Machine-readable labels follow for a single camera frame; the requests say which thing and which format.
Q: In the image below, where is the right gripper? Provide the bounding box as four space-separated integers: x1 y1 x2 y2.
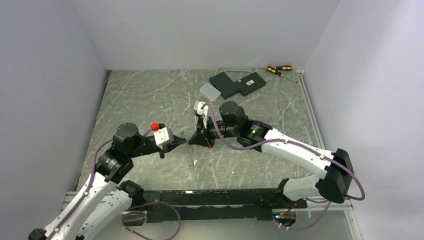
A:
189 113 239 148

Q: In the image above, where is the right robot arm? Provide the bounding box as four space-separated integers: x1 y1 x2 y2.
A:
188 101 354 208

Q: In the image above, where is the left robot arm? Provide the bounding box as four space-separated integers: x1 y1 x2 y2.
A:
28 122 186 240

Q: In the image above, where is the white rectangular box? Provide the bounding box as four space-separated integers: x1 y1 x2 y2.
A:
199 83 221 102

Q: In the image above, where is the black rectangular box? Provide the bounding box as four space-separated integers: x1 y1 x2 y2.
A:
236 72 267 97

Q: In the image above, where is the silver wrench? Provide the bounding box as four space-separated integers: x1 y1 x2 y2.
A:
279 107 286 135

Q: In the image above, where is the yellow black screwdriver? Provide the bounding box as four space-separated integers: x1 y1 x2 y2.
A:
260 65 293 72
266 70 297 83

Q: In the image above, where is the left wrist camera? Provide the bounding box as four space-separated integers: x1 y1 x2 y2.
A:
150 123 174 148

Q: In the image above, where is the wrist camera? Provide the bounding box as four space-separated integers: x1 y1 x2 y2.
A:
193 101 209 129
150 123 174 148

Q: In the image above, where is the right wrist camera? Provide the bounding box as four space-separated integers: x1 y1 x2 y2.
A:
193 101 209 129

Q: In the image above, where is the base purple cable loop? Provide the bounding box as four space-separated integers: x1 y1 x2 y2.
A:
121 201 181 240

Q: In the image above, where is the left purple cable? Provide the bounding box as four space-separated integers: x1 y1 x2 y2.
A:
46 139 115 240

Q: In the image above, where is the black base frame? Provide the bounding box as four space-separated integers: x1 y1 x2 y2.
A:
117 180 307 223

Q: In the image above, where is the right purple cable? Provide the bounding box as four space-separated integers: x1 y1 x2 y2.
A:
202 103 366 202

